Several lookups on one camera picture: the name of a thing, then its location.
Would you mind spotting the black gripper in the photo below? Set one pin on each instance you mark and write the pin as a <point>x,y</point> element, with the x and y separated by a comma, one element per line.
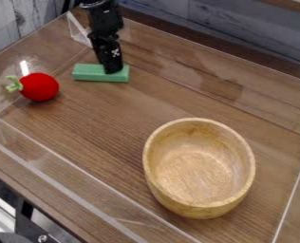
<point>106,23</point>

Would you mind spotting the green rectangular block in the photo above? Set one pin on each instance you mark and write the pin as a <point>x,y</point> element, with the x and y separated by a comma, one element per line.
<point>92,72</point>

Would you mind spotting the light wooden bowl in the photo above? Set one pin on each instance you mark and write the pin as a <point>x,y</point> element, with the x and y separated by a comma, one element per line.
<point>199,167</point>

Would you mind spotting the red plush tomato toy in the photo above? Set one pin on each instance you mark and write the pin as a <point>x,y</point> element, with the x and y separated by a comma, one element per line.
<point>36,86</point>

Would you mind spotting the black metal table leg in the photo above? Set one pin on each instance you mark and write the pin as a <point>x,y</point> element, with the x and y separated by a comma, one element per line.
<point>26,227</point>

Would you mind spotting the clear acrylic corner bracket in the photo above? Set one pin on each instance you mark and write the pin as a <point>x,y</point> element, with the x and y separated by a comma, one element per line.
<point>78,32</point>

